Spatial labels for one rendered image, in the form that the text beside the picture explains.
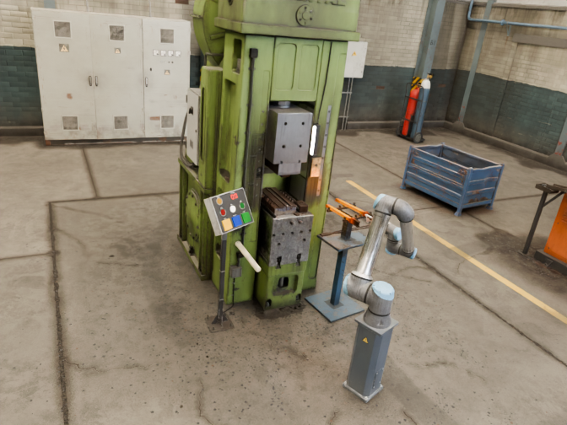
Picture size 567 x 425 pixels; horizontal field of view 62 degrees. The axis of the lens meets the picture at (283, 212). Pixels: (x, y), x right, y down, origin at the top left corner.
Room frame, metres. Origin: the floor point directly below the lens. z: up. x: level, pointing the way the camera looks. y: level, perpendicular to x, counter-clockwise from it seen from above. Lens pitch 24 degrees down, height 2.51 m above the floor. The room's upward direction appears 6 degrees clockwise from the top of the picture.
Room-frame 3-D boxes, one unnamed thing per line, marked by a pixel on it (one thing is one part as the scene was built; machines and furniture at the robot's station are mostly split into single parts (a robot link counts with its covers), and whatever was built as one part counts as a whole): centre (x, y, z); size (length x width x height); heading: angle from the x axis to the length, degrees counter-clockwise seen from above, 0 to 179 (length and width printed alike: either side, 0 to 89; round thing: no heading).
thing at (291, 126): (3.79, 0.05, 1.56); 0.42 x 0.39 x 0.40; 28
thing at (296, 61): (3.92, 0.12, 2.06); 0.44 x 0.41 x 0.47; 28
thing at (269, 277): (3.80, 0.04, 0.23); 0.55 x 0.37 x 0.47; 28
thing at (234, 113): (3.76, 0.41, 1.15); 0.44 x 0.26 x 2.30; 28
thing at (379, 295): (2.69, -0.71, 0.79); 0.17 x 0.15 x 0.18; 59
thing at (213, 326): (3.25, 0.44, 0.05); 0.22 x 0.22 x 0.09; 28
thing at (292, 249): (3.80, 0.04, 0.69); 0.56 x 0.38 x 0.45; 28
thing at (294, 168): (3.77, 0.09, 1.32); 0.42 x 0.20 x 0.10; 28
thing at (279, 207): (3.77, 0.09, 0.96); 0.42 x 0.20 x 0.09; 28
